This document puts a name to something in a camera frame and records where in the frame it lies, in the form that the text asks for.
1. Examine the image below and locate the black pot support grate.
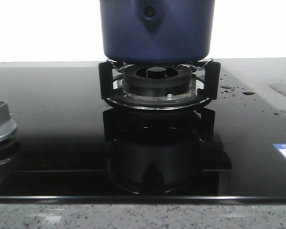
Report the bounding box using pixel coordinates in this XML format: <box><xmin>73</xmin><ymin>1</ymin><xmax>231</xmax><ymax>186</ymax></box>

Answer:
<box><xmin>98</xmin><ymin>59</ymin><xmax>221</xmax><ymax>111</ymax></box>

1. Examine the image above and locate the dark blue pot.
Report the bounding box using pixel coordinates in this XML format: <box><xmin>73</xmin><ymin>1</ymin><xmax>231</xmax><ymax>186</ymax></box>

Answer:
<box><xmin>100</xmin><ymin>0</ymin><xmax>215</xmax><ymax>65</ymax></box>

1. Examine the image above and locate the black gas burner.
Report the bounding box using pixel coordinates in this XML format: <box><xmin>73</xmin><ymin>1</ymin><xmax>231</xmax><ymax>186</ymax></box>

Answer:
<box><xmin>119</xmin><ymin>64</ymin><xmax>193</xmax><ymax>101</ymax></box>

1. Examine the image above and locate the black glass gas stove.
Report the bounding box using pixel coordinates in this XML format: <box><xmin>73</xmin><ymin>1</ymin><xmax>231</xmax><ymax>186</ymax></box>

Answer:
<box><xmin>0</xmin><ymin>63</ymin><xmax>286</xmax><ymax>204</ymax></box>

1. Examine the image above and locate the silver stove control knob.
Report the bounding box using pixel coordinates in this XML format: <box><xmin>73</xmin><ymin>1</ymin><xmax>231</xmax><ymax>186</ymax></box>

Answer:
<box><xmin>0</xmin><ymin>101</ymin><xmax>17</xmax><ymax>142</ymax></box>

